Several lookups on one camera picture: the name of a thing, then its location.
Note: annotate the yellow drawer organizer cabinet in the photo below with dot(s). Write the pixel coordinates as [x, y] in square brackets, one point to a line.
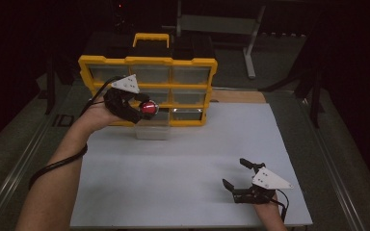
[189, 86]

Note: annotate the black tripod stand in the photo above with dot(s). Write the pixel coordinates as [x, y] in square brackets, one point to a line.
[315, 102]

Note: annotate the person's left hand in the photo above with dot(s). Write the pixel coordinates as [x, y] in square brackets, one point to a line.
[98, 117]

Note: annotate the clear plastic organizer drawer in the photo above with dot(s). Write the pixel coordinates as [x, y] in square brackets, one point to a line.
[152, 132]

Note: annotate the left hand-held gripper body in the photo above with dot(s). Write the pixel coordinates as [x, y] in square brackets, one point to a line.
[126, 84]

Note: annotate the aluminium rail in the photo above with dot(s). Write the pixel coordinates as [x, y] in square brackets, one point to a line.
[16, 170]
[331, 166]

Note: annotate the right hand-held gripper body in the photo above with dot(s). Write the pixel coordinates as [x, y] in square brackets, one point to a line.
[268, 180]

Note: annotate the person's right hand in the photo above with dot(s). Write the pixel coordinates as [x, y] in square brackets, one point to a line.
[271, 216]

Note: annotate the set of clear plastic drawers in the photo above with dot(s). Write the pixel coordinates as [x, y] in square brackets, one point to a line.
[189, 75]

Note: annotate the wooden board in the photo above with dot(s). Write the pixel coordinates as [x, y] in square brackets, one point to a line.
[237, 97]

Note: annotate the grey metal stand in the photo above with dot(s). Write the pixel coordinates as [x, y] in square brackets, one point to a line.
[249, 57]

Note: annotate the red round button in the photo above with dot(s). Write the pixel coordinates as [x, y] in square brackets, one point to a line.
[148, 108]

